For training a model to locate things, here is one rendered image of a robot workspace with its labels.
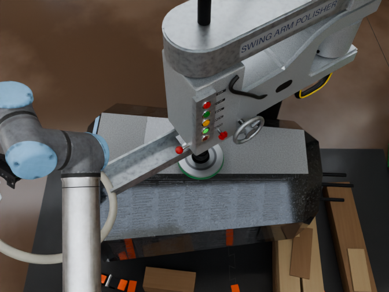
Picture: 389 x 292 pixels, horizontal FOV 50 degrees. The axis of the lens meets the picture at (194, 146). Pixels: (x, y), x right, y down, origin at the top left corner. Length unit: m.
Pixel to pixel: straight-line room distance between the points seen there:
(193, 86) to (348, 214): 1.77
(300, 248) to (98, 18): 2.64
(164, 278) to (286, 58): 1.50
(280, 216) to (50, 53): 2.50
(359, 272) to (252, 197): 0.97
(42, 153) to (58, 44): 3.02
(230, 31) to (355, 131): 2.20
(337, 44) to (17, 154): 1.35
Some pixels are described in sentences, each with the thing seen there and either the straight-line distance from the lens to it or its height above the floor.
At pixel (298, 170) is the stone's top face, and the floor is 0.87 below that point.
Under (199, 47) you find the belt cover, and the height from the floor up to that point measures 1.74.
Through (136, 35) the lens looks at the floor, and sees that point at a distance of 3.81.
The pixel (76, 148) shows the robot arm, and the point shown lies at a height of 1.83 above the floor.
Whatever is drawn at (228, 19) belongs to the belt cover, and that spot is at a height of 1.74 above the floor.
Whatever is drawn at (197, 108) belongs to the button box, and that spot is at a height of 1.52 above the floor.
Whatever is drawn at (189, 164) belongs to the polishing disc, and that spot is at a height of 0.93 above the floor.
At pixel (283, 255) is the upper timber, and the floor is 0.24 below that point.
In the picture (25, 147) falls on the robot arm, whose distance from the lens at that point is 0.89.
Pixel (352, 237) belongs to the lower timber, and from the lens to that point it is 2.82.
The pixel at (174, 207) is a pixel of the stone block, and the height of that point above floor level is 0.75.
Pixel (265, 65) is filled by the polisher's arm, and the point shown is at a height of 1.44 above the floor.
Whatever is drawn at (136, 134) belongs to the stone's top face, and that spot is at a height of 0.87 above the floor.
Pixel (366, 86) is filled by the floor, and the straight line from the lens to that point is 3.66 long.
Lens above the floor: 2.62
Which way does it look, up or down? 59 degrees down
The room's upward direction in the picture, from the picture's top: straight up
